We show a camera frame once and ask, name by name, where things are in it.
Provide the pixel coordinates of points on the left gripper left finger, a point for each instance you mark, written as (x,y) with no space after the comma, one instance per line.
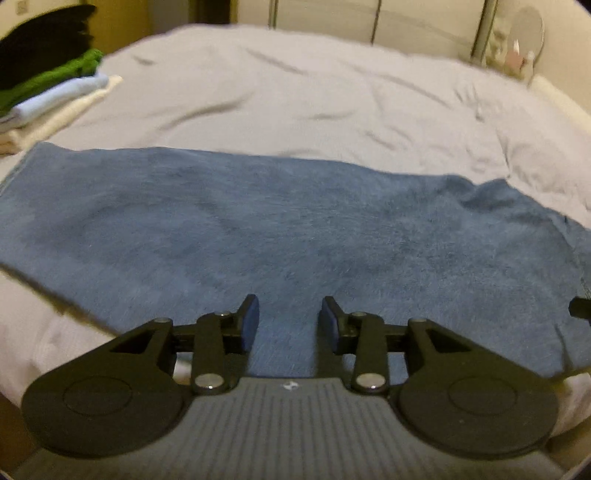
(134,389)

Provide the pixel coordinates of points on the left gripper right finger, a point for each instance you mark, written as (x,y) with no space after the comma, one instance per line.
(451,392)

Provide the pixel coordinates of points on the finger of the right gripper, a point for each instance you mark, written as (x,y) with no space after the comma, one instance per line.
(580,308)

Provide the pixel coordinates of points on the blue denim jeans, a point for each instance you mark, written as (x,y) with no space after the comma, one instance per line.
(130,235)

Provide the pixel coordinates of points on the cream folded towel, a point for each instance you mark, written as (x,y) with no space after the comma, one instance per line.
(23,139)

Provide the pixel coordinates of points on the round vanity mirror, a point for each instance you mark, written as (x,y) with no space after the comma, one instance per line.
(526,38)

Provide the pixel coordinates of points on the white wardrobe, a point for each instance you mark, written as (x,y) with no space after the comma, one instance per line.
(455,29)

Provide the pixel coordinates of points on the light blue folded garment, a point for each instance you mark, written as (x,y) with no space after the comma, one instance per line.
(30,109)

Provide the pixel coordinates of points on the green folded garment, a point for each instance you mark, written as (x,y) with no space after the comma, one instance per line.
(83,66)

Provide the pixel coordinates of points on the black folded garment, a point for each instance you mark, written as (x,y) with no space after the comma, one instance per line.
(44,43)

